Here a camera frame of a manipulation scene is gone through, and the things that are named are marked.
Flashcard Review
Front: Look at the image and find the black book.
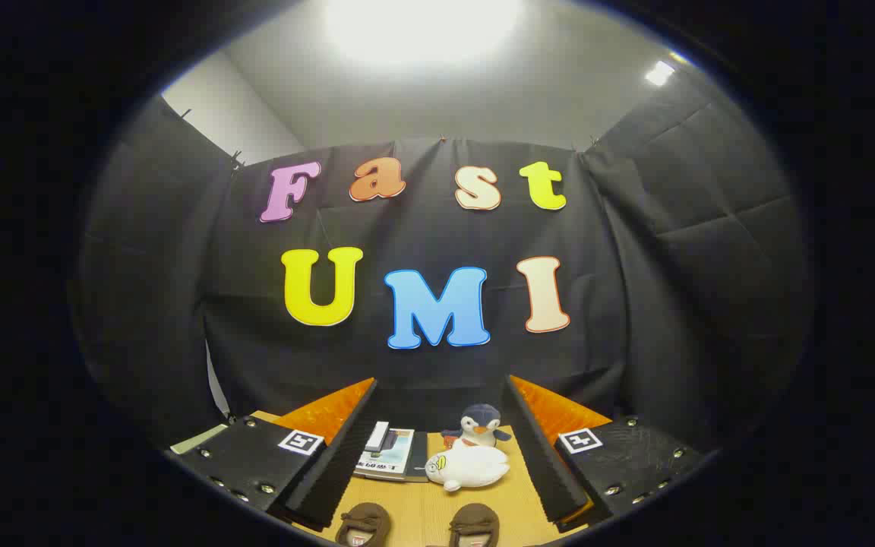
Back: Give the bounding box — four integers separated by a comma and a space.
407, 432, 429, 482

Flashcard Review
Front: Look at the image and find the navy penguin plush toy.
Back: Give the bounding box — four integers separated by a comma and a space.
441, 404, 513, 449

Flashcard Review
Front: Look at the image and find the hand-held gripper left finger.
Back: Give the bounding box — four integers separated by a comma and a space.
172, 378, 379, 533

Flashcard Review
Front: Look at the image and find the white duck plush toy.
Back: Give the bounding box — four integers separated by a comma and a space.
425, 444, 510, 493

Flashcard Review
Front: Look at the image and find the large ceiling light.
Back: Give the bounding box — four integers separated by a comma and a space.
324, 0, 522, 69

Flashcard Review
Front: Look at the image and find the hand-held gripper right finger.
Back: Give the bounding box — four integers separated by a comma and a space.
502, 374, 704, 533

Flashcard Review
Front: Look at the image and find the brown fuzzy shoe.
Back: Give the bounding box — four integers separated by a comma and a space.
335, 501, 393, 547
445, 503, 501, 547

